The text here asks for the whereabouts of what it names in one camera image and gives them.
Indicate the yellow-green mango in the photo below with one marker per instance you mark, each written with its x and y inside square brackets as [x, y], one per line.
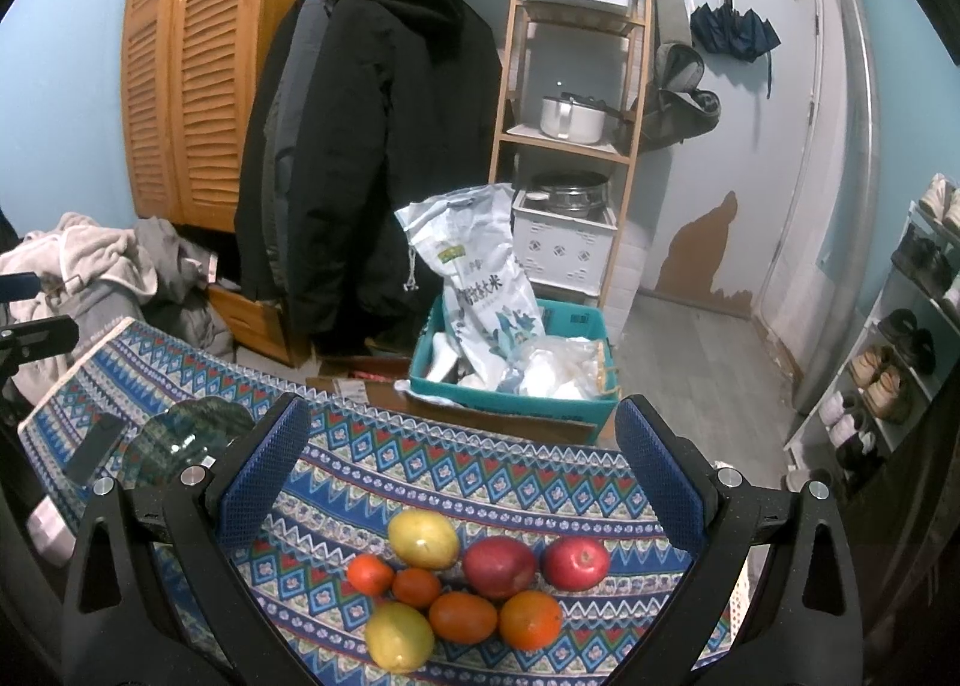
[399, 638]
[423, 538]

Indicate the cardboard box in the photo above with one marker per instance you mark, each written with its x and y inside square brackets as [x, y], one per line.
[375, 380]

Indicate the orange fruit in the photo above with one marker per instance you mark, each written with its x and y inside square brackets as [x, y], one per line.
[463, 619]
[531, 620]

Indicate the dark folded umbrella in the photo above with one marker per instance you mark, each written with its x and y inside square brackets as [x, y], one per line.
[744, 36]

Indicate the large dark red apple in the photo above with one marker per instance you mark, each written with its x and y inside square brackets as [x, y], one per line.
[499, 567]

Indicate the black smartphone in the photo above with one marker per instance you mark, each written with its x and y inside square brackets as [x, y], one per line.
[101, 439]

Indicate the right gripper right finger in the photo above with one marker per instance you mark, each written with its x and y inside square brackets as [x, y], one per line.
[698, 515]

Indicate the pile of clothes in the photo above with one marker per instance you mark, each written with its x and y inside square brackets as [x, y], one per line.
[98, 276]

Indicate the small orange tangerine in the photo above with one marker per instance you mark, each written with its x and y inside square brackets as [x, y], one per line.
[369, 575]

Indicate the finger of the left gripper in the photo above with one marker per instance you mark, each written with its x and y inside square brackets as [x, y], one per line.
[18, 286]
[35, 340]

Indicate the wooden louvered wardrobe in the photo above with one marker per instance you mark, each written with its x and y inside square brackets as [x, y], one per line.
[189, 71]

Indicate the steel pot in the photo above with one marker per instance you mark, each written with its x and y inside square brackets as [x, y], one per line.
[575, 193]

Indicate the wooden shelf rack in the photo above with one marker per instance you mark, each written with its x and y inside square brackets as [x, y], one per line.
[557, 48]

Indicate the white rice bag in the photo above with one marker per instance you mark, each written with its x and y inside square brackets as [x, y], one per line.
[489, 307]

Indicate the small red apple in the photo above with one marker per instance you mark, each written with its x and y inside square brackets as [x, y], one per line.
[575, 564]

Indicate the black hanging coat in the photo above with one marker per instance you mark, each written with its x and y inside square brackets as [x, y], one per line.
[363, 107]

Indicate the clear plastic bag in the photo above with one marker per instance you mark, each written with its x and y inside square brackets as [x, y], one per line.
[561, 368]

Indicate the teal plastic bin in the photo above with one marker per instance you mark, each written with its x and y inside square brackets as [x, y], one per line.
[561, 318]

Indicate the dark glass plate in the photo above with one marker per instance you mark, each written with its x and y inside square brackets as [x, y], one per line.
[192, 432]

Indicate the white storage basket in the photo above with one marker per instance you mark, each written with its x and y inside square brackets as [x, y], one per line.
[559, 250]

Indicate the white cooking pot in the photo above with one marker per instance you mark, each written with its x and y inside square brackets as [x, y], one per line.
[573, 118]

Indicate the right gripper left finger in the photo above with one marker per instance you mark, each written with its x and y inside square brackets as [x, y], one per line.
[209, 520]

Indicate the blue patterned tablecloth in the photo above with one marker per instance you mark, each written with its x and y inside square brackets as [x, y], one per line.
[362, 466]

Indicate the hanging grey bag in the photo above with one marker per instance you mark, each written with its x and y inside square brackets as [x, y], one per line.
[676, 108]

